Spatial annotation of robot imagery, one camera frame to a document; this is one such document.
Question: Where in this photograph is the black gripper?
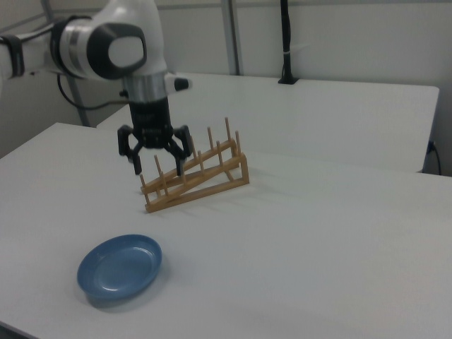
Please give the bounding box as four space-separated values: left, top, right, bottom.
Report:
117 97 194 177

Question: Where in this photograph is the blue plate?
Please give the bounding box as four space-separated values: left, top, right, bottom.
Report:
76 233 164 301

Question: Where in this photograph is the wooden plate rack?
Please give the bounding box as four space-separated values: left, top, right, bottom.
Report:
139 117 251 215

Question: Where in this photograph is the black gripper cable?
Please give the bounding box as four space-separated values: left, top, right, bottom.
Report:
56 72 132 110

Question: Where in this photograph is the grey partition frame post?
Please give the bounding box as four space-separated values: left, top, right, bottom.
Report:
221 0 245 76

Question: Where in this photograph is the black strap on arm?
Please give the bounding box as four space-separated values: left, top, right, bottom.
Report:
1 34 26 79

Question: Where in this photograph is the black wall cable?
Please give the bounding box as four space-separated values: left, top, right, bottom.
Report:
427 140 444 176

